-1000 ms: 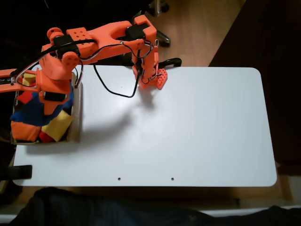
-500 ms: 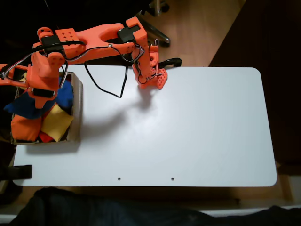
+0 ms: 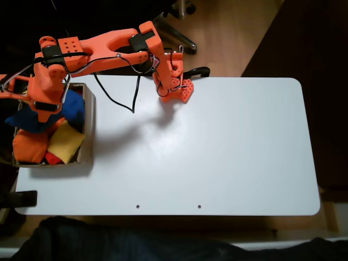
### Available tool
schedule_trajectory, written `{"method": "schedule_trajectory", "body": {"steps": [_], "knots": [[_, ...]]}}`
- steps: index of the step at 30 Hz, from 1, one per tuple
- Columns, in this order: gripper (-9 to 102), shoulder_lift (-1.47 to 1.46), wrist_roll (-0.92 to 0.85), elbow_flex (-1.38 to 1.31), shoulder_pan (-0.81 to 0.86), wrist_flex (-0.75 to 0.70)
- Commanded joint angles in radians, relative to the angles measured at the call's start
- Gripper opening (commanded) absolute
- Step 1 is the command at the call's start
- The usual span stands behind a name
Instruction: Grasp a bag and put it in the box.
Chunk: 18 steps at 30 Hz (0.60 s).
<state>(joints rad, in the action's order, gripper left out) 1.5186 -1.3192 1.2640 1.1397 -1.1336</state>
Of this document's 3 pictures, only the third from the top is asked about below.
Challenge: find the blue bean bag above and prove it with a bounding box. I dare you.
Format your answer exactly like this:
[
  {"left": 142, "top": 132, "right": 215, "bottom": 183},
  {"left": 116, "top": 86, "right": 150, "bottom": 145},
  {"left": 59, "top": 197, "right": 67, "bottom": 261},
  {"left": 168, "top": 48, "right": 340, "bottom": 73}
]
[
  {"left": 4, "top": 104, "right": 65, "bottom": 134},
  {"left": 61, "top": 89, "right": 86, "bottom": 127}
]

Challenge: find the orange bean bag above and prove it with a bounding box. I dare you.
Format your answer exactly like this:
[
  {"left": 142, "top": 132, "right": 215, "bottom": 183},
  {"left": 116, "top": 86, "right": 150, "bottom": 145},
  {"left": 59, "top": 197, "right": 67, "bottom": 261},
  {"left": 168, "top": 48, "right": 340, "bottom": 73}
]
[
  {"left": 46, "top": 116, "right": 67, "bottom": 134},
  {"left": 13, "top": 129, "right": 49, "bottom": 164}
]

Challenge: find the yellow bean bag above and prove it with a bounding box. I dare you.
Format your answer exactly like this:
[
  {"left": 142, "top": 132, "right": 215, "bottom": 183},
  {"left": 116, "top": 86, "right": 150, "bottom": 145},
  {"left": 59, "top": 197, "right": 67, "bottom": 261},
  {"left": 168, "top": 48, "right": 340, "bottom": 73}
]
[{"left": 47, "top": 121, "right": 85, "bottom": 164}]

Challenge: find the red bean bag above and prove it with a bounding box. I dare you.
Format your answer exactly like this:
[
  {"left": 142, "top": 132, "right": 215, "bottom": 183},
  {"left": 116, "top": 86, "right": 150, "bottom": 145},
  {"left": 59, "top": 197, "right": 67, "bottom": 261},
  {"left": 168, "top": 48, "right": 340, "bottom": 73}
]
[{"left": 44, "top": 151, "right": 64, "bottom": 165}]

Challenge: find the cardboard box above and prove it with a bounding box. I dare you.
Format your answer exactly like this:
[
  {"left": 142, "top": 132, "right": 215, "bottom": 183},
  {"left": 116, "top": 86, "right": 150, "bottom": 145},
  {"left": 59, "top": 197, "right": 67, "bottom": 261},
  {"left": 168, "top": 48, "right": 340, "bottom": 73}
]
[{"left": 12, "top": 83, "right": 96, "bottom": 168}]

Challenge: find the office chair base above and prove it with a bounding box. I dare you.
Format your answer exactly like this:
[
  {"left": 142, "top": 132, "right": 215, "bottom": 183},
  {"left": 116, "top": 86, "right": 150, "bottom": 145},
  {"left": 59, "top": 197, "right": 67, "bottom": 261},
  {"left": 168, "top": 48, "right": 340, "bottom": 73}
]
[{"left": 153, "top": 0, "right": 198, "bottom": 55}]

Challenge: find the black table clamp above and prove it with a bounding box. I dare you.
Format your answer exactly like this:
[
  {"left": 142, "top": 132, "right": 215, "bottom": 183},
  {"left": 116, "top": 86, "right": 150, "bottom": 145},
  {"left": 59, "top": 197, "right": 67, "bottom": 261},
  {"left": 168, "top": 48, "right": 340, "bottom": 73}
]
[{"left": 182, "top": 66, "right": 211, "bottom": 81}]

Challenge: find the white cable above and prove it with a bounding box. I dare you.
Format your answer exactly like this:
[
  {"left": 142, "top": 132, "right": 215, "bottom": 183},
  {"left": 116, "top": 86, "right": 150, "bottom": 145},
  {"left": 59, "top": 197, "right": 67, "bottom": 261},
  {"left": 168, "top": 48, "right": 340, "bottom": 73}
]
[{"left": 0, "top": 61, "right": 72, "bottom": 105}]

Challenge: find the orange bracket with camera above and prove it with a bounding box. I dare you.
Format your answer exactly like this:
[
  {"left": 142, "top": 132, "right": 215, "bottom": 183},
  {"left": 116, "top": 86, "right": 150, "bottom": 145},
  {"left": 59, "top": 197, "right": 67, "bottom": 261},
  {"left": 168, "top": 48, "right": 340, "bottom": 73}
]
[{"left": 0, "top": 73, "right": 35, "bottom": 99}]

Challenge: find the long black cable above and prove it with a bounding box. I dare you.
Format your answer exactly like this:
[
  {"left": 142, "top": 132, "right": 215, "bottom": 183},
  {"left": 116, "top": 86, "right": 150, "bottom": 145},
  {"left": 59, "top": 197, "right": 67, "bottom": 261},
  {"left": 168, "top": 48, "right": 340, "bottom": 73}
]
[{"left": 92, "top": 72, "right": 142, "bottom": 114}]

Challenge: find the black camera stand clamp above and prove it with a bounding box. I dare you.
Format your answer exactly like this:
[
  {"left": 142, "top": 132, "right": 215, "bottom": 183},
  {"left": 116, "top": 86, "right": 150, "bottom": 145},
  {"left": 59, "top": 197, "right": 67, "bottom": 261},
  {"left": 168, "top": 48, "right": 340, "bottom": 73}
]
[{"left": 0, "top": 190, "right": 38, "bottom": 209}]

